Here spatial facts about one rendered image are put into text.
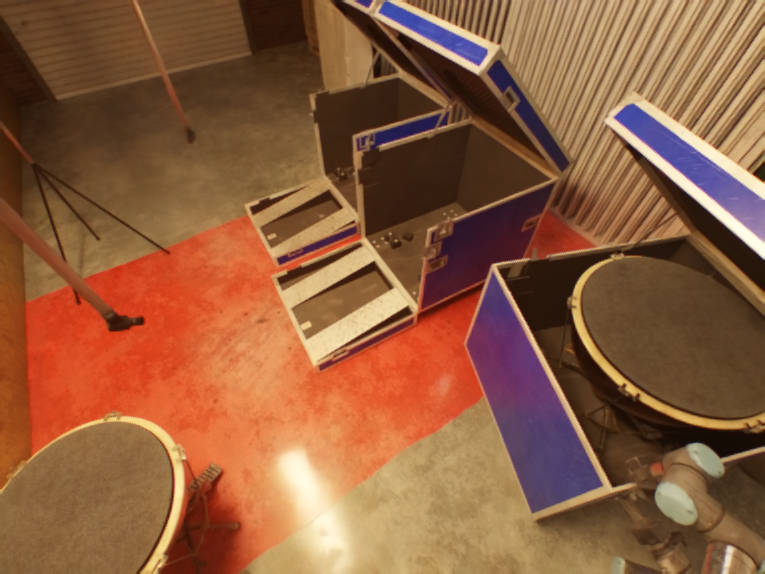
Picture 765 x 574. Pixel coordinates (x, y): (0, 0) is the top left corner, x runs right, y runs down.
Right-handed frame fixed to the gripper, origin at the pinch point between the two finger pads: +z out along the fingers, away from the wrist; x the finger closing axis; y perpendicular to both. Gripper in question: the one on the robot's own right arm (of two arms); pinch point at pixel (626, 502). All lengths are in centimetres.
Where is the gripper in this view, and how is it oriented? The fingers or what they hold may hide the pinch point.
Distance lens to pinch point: 177.4
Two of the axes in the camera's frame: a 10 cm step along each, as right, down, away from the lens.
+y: -9.0, 3.3, -2.7
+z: -4.3, -7.1, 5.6
